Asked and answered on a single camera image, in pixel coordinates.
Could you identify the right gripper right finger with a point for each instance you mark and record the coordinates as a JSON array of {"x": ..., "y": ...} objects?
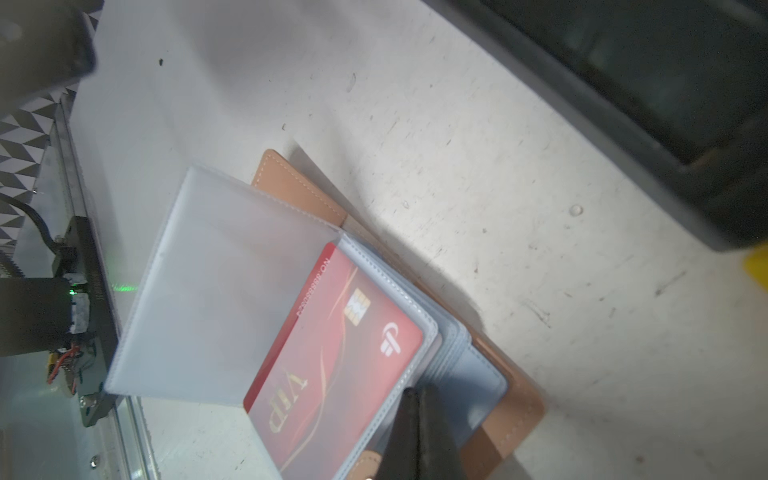
[{"x": 438, "y": 454}]

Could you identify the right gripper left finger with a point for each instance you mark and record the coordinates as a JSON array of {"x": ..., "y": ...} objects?
[{"x": 402, "y": 457}]

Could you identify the tan leather card holder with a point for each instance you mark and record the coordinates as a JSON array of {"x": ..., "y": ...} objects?
[{"x": 228, "y": 267}]

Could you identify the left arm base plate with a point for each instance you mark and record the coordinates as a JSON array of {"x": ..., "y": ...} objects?
[{"x": 93, "y": 331}]

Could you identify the black storage bin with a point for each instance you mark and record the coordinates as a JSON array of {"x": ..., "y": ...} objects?
[{"x": 674, "y": 93}]

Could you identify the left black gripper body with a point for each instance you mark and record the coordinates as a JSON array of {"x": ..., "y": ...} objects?
[{"x": 44, "y": 45}]

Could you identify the yellow storage bin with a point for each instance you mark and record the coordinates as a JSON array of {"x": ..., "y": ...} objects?
[{"x": 756, "y": 265}]

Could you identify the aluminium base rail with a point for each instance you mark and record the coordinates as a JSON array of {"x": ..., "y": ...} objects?
[{"x": 121, "y": 448}]

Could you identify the red VIP card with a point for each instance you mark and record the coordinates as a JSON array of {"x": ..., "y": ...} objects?
[{"x": 349, "y": 344}]

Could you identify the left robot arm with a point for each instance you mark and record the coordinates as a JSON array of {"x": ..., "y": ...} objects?
[{"x": 36, "y": 313}]

